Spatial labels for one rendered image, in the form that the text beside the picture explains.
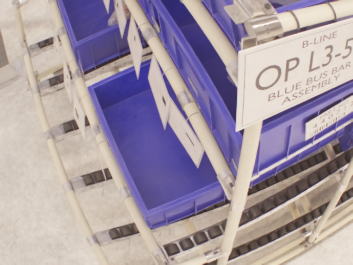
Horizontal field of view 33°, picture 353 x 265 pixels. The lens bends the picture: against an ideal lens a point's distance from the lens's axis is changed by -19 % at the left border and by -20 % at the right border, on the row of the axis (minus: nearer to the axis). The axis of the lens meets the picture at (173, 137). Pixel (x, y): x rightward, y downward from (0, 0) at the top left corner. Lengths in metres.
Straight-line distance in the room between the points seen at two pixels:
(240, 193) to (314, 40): 0.48
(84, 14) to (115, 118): 0.40
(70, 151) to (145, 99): 0.84
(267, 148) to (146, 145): 0.53
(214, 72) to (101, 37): 0.42
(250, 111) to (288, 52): 0.14
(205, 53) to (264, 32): 0.66
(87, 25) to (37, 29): 1.01
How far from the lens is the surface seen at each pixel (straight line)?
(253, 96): 0.97
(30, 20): 3.06
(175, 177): 1.74
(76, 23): 2.02
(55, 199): 2.55
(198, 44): 1.52
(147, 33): 1.57
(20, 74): 2.86
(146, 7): 1.55
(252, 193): 2.14
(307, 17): 0.89
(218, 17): 1.08
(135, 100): 1.84
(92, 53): 1.85
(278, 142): 1.32
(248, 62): 0.89
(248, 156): 1.17
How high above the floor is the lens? 2.33
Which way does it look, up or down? 63 degrees down
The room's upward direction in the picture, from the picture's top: 1 degrees counter-clockwise
